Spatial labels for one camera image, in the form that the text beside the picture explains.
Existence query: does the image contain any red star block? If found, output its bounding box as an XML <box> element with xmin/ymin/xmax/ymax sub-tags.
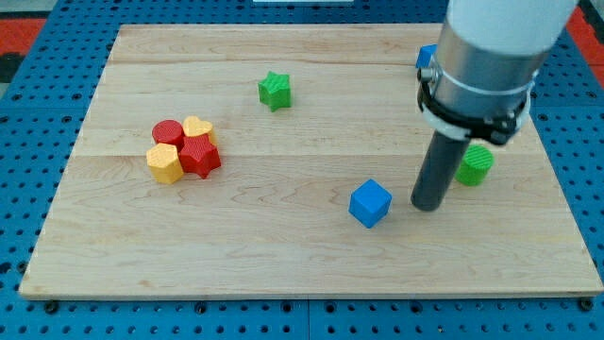
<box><xmin>179</xmin><ymin>134</ymin><xmax>221</xmax><ymax>179</ymax></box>

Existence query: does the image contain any blue block behind arm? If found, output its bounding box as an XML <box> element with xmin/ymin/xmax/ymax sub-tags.
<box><xmin>415</xmin><ymin>44</ymin><xmax>438</xmax><ymax>69</ymax></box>

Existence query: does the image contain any green star block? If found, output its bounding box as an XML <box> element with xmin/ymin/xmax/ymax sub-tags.
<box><xmin>258</xmin><ymin>71</ymin><xmax>292</xmax><ymax>111</ymax></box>

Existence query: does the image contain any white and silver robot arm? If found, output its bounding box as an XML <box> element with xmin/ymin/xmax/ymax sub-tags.
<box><xmin>417</xmin><ymin>0</ymin><xmax>578</xmax><ymax>145</ymax></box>

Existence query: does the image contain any wooden board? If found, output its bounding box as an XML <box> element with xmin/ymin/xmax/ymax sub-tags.
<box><xmin>19</xmin><ymin>24</ymin><xmax>603</xmax><ymax>300</ymax></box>

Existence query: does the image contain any blue cube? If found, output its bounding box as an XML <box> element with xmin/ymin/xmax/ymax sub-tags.
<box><xmin>348</xmin><ymin>178</ymin><xmax>393</xmax><ymax>229</ymax></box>

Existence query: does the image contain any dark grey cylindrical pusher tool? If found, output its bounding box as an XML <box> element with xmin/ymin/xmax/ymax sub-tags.
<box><xmin>411</xmin><ymin>131</ymin><xmax>470</xmax><ymax>212</ymax></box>

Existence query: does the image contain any green cylinder block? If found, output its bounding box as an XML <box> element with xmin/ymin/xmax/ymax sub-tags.
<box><xmin>455</xmin><ymin>144</ymin><xmax>495</xmax><ymax>186</ymax></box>

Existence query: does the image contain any yellow hexagon block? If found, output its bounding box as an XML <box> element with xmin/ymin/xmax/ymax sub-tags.
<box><xmin>145</xmin><ymin>143</ymin><xmax>184</xmax><ymax>184</ymax></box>

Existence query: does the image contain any red cylinder block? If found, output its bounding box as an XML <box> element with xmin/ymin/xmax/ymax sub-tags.
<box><xmin>152</xmin><ymin>119</ymin><xmax>184</xmax><ymax>151</ymax></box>

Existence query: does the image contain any yellow heart block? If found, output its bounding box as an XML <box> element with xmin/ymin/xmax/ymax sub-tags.
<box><xmin>182</xmin><ymin>116</ymin><xmax>218</xmax><ymax>145</ymax></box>

